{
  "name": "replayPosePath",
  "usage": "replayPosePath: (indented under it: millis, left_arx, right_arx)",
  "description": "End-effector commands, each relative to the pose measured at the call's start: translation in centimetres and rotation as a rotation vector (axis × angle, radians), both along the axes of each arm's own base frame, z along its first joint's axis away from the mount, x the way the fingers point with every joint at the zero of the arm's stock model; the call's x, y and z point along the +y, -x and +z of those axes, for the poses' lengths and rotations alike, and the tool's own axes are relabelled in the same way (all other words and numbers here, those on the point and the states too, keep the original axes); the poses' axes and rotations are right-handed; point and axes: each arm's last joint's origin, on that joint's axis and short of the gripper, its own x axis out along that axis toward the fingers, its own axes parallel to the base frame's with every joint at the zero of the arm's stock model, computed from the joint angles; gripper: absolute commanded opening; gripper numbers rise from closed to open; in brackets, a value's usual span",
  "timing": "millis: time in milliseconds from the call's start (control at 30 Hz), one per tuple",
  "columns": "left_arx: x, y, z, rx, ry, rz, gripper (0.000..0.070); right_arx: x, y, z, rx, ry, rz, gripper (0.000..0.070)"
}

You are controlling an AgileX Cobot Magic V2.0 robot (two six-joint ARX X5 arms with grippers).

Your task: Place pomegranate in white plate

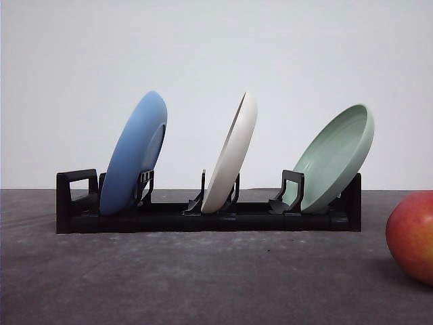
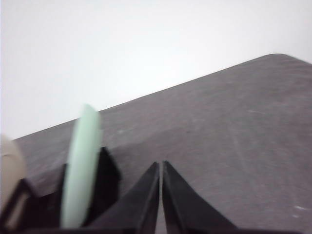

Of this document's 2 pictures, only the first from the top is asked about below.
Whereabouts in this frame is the white plate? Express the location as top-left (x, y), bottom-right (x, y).
top-left (202, 92), bottom-right (258, 214)

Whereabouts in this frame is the blue plate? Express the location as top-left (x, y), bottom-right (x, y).
top-left (100, 91), bottom-right (168, 216)

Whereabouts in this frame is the black plastic dish rack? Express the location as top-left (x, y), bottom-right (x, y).
top-left (56, 169), bottom-right (362, 234)

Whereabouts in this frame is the green plate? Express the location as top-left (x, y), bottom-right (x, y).
top-left (283, 104), bottom-right (375, 213)

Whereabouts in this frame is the red yellow pomegranate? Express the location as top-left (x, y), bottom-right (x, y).
top-left (386, 190), bottom-right (433, 286)

